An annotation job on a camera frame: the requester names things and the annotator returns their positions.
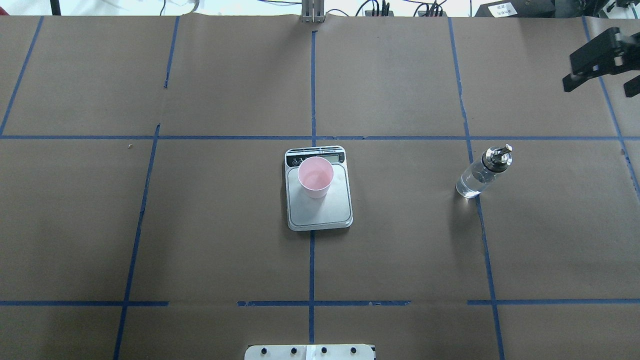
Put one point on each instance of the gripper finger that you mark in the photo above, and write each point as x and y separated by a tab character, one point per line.
600	56
632	87

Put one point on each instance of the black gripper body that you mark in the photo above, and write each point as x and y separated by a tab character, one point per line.
594	59

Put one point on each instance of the clear glass sauce bottle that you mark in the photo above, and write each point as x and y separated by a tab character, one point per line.
481	173

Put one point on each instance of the pink plastic cup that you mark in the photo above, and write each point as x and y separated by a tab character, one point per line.
315	175

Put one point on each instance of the white digital kitchen scale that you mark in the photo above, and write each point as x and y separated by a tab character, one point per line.
333	210

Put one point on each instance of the black box on desk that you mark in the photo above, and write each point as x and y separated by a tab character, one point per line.
516	9

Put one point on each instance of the aluminium frame post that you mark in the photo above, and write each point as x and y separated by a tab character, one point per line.
313	11

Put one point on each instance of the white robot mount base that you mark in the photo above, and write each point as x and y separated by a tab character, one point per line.
347	351

